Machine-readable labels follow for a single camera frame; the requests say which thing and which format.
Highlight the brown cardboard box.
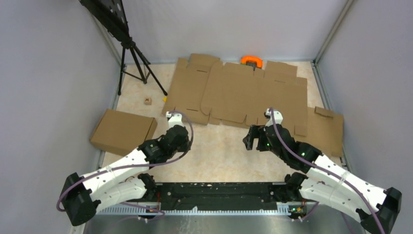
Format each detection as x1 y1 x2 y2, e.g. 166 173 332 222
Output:
90 109 157 156

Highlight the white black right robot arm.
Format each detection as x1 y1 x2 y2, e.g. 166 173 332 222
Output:
243 124 402 234

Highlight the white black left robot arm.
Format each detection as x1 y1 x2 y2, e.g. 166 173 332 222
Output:
56 125 194 226

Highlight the small wooden letter cube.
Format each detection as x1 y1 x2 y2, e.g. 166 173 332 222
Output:
144 97 152 105

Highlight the flat cardboard sheet pile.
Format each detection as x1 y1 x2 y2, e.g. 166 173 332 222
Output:
163 54 307 137

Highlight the orange green toy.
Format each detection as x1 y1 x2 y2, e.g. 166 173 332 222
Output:
240 56 263 71

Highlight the black tripod music stand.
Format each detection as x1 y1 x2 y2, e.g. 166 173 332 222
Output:
79 0 168 96

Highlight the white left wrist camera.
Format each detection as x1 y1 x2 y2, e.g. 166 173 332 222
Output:
165 111 184 129

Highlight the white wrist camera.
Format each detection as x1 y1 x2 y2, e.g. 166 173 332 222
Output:
264 108 283 127
165 111 184 129

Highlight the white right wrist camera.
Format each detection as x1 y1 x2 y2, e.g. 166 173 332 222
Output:
264 108 283 127

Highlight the white slotted cable duct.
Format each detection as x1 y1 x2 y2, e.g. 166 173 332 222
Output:
97 203 304 216

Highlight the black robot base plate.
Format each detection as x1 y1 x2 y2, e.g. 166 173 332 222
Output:
151 181 319 212

